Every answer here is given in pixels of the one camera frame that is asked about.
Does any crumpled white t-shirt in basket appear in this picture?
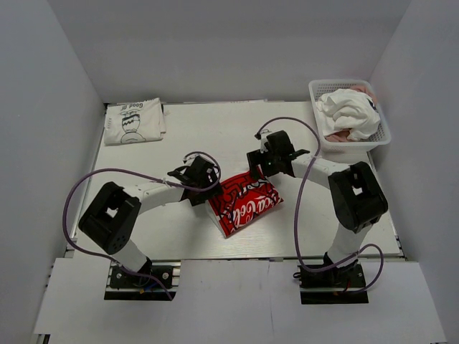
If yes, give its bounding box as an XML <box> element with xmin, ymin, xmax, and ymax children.
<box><xmin>314</xmin><ymin>89</ymin><xmax>381</xmax><ymax>141</ymax></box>

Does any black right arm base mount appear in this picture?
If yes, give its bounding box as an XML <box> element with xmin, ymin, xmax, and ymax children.
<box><xmin>293</xmin><ymin>259</ymin><xmax>369</xmax><ymax>305</ymax></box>

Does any white perforated plastic basket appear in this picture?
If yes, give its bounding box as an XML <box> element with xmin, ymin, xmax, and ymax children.
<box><xmin>308</xmin><ymin>79</ymin><xmax>392</xmax><ymax>153</ymax></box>

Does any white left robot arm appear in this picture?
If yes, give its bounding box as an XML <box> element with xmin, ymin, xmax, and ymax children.
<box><xmin>78</xmin><ymin>181</ymin><xmax>222</xmax><ymax>286</ymax></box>

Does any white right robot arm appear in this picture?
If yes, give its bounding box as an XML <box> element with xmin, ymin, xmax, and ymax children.
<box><xmin>247</xmin><ymin>149</ymin><xmax>388</xmax><ymax>286</ymax></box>

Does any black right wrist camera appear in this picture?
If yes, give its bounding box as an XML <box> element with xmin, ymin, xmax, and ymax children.
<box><xmin>260</xmin><ymin>130</ymin><xmax>310</xmax><ymax>162</ymax></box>

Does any white t-shirt with red-black print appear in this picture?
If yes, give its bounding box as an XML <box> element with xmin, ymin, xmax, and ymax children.
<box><xmin>206</xmin><ymin>171</ymin><xmax>283</xmax><ymax>239</ymax></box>

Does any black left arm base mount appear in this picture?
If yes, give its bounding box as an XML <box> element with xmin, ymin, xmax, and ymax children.
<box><xmin>104</xmin><ymin>260</ymin><xmax>181</xmax><ymax>302</ymax></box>

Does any folded white cartoon t-shirt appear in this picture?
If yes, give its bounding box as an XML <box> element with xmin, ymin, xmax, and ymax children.
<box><xmin>103</xmin><ymin>97</ymin><xmax>166</xmax><ymax>145</ymax></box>

